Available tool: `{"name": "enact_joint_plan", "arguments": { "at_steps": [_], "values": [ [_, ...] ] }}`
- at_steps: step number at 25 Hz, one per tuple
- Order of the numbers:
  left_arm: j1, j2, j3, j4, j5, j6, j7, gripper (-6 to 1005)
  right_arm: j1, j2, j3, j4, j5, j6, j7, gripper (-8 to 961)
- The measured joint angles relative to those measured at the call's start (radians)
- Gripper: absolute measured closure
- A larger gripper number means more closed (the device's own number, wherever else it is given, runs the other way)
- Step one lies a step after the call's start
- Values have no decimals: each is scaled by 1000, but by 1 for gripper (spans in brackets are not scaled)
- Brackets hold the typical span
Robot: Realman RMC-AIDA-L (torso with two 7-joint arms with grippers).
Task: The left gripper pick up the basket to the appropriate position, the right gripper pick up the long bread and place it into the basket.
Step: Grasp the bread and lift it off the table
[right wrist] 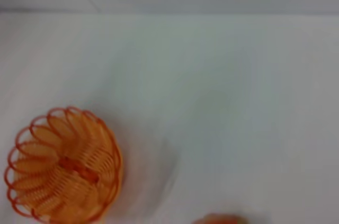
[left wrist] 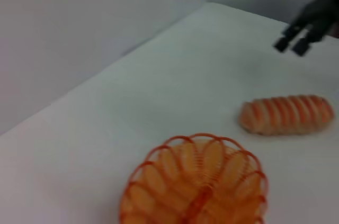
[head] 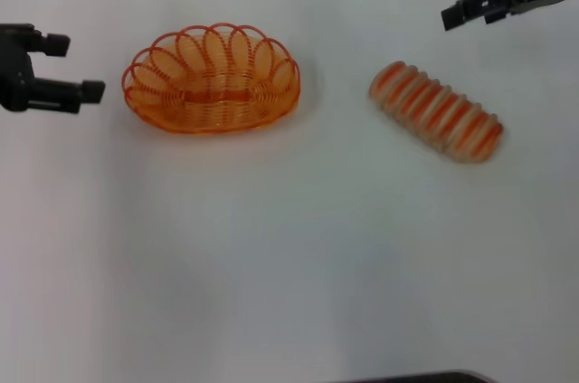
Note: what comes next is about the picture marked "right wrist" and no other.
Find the striped orange bread loaf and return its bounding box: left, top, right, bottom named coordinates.
left=190, top=213, right=250, bottom=224

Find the orange plastic wire basket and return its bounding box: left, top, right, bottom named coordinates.
left=4, top=105, right=124, bottom=224

